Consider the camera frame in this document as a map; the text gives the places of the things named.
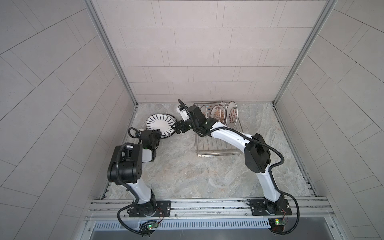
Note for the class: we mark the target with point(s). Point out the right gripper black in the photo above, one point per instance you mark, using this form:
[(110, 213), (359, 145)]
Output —
[(184, 128)]

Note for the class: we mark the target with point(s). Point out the left corner aluminium profile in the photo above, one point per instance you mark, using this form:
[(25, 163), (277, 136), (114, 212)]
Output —
[(107, 44)]

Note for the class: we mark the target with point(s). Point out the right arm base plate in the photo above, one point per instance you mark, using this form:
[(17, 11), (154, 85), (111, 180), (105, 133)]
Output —
[(260, 208)]

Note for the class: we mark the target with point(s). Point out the right circuit board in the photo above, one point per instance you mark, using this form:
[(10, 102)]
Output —
[(277, 225)]

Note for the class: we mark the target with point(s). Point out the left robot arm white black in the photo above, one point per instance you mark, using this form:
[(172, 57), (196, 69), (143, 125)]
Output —
[(126, 168)]

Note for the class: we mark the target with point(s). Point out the orange sunburst plate front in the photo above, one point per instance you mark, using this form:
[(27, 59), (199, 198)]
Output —
[(203, 109)]

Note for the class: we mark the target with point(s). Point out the orange pattern plate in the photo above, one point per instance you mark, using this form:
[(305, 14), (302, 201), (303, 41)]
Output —
[(216, 113), (224, 109)]

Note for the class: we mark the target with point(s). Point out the corner aluminium profile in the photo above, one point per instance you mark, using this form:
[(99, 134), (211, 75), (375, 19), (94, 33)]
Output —
[(321, 20), (107, 44)]

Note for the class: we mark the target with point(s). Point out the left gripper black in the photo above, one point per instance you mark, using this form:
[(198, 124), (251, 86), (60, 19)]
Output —
[(153, 132)]

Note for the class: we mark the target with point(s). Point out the black white striped plate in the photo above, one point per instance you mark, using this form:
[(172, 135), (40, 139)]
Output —
[(161, 124)]

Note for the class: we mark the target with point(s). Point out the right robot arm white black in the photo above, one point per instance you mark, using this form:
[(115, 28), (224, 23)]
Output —
[(260, 158)]

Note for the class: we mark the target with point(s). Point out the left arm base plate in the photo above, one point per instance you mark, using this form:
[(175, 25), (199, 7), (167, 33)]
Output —
[(150, 210)]

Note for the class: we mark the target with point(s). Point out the circuit board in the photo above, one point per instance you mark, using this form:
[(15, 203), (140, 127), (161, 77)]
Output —
[(148, 227), (277, 225)]

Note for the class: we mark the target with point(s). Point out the left circuit board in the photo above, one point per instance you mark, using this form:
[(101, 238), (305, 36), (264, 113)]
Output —
[(148, 227)]

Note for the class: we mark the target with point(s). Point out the right corner aluminium profile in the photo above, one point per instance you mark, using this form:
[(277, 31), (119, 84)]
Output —
[(321, 20)]

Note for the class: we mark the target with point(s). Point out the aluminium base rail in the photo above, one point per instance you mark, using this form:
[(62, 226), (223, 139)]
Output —
[(232, 208)]

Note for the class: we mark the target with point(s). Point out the metal wire dish rack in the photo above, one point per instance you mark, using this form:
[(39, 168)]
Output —
[(217, 145)]

